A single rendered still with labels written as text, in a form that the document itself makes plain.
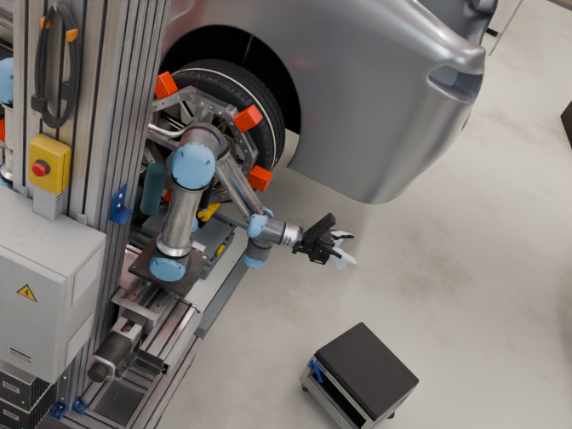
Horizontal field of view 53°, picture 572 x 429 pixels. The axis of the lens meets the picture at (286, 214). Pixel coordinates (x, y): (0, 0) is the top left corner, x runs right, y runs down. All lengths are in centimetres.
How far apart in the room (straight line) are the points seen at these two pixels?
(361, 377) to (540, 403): 135
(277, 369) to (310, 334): 32
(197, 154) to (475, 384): 240
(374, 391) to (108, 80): 186
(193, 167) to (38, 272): 48
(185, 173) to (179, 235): 26
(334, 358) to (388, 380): 27
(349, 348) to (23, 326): 155
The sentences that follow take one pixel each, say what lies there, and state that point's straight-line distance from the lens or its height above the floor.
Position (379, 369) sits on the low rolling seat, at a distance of 277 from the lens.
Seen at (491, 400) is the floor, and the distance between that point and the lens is 352.
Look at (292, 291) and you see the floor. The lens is 334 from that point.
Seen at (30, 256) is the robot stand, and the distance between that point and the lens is 156.
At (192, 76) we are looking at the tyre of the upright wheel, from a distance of 258.
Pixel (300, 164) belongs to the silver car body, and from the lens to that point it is 287.
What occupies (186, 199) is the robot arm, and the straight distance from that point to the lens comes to 170.
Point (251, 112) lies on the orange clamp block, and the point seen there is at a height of 115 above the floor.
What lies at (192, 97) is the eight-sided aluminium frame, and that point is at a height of 111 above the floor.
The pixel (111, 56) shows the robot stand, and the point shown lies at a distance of 133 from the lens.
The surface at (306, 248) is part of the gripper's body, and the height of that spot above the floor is 120.
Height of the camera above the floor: 238
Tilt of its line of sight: 39 degrees down
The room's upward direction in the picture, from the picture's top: 23 degrees clockwise
